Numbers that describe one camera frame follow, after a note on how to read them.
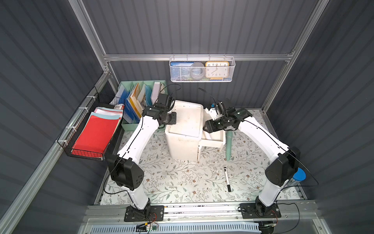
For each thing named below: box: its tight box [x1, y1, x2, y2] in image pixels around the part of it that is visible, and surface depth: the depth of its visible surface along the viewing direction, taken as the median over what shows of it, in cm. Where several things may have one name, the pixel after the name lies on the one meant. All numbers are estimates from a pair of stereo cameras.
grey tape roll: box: [189, 62, 206, 80], surface depth 89 cm
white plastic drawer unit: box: [164, 99, 204, 162], surface depth 82 cm
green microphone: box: [225, 130, 234, 162], surface depth 98 cm
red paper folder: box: [71, 115, 120, 158], surface depth 72 cm
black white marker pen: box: [224, 166, 232, 193], surface depth 86 cm
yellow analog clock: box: [205, 60, 230, 80], surface depth 90 cm
